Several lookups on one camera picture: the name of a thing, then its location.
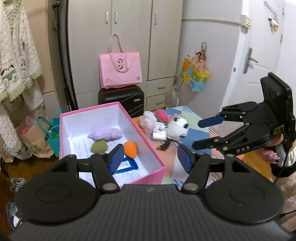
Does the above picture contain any green soft ball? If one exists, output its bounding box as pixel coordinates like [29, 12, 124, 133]
[90, 140, 108, 154]

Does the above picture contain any orange soft ball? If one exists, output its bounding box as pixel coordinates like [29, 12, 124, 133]
[123, 141, 137, 159]

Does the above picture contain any purple plush cloud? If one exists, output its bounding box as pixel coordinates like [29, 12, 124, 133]
[88, 128, 123, 141]

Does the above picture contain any person's right hand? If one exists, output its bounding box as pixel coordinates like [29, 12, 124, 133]
[255, 134, 283, 164]

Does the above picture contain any blue white paper pack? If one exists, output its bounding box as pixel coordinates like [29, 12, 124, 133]
[115, 157, 138, 174]

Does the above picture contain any patchwork table cloth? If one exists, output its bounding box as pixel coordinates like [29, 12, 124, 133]
[132, 106, 273, 189]

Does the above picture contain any pink cardboard box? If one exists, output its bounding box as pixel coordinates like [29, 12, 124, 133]
[59, 102, 167, 186]

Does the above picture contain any white panda plush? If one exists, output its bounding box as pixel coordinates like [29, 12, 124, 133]
[157, 116, 189, 151]

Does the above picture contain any white tissue pack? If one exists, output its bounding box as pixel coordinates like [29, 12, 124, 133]
[152, 122, 167, 141]

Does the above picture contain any colourful paper bag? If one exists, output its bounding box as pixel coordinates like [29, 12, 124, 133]
[180, 42, 210, 92]

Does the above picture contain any pink fluffy plush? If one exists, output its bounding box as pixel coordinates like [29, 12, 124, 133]
[154, 109, 170, 123]

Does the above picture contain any white plastic bag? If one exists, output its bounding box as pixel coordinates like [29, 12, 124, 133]
[138, 111, 157, 134]

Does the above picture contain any teal shopping bag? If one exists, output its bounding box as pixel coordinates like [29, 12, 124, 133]
[36, 116, 60, 158]

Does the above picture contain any white door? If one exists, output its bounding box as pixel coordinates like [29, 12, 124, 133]
[228, 1, 285, 104]

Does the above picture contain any black suitcase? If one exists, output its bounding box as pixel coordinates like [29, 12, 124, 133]
[98, 85, 144, 118]

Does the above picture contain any brown paper bag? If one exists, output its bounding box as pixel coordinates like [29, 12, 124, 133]
[17, 108, 54, 158]

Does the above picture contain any small plush door hanger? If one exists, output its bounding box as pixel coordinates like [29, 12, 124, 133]
[268, 18, 279, 32]

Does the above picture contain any pink tote bag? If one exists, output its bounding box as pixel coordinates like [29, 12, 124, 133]
[98, 34, 142, 89]

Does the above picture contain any beige wardrobe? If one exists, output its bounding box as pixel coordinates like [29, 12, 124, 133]
[56, 0, 185, 112]

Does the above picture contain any cream knitted cardigan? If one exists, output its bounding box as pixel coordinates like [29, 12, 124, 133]
[1, 1, 44, 160]

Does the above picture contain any silver door handle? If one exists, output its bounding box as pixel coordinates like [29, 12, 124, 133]
[243, 47, 258, 74]

